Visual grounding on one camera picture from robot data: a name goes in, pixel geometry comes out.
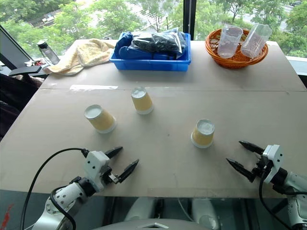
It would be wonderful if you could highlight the orange woven basket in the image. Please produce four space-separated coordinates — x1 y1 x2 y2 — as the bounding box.
205 28 269 69

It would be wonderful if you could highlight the blue plastic bin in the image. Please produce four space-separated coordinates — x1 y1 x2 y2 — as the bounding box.
108 33 192 71

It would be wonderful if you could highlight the black chair armrest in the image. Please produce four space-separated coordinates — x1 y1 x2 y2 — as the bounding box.
9 65 43 78

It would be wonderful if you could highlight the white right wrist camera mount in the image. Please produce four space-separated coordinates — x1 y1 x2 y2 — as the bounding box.
262 144 284 184

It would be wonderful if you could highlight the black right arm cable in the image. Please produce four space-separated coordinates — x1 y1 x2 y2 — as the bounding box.
258 164 292 230

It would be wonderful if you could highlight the black item in clear bag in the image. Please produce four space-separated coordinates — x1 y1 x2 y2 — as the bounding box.
131 27 188 58

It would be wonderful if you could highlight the small red white clutter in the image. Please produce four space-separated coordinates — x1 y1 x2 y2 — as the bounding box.
24 59 46 67

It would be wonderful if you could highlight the clear bottle with black cap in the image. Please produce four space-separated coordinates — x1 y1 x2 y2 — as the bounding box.
36 39 61 66

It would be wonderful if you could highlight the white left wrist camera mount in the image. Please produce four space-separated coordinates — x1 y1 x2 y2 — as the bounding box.
83 150 112 193

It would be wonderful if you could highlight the blue fabric bundle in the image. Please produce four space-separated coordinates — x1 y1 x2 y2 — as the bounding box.
114 31 154 60

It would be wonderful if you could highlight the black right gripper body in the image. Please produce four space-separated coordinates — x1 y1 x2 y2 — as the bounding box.
251 155 274 177

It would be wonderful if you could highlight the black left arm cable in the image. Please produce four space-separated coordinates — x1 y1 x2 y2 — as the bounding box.
20 148 91 230

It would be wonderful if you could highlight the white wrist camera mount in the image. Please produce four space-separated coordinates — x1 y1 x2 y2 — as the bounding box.
83 150 112 193
262 144 284 184

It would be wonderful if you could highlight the clear plastic measuring cup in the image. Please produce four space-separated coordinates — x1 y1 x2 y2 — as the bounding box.
240 23 272 58
217 24 244 59

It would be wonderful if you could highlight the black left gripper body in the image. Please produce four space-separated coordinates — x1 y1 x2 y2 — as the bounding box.
101 164 120 185

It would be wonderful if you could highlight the white rounded robot leg shape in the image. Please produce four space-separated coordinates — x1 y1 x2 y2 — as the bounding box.
124 197 159 222
191 198 222 230

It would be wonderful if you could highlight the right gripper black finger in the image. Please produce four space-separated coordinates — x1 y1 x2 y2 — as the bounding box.
225 157 257 184
238 140 265 155

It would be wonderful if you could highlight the silver robot torso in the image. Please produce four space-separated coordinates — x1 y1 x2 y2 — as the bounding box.
92 217 200 230

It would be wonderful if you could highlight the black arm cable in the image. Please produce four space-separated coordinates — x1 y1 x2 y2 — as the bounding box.
258 164 292 230
20 148 91 230

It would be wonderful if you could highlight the dark office chair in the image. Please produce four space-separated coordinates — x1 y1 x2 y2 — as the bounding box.
0 72 44 142

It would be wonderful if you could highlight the pale yellow towel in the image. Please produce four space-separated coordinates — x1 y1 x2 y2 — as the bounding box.
43 38 116 76

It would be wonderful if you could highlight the yellow white paper cup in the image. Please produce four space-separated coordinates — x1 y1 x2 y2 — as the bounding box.
83 104 118 134
130 86 154 115
190 118 215 149

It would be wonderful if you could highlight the black window frame post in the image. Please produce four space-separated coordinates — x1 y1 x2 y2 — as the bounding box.
183 0 198 41

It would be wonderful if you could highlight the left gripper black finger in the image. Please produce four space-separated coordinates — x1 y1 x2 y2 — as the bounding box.
104 146 124 159
117 159 140 184

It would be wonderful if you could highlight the clear tape strip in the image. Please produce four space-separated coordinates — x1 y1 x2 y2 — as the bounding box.
69 84 119 91

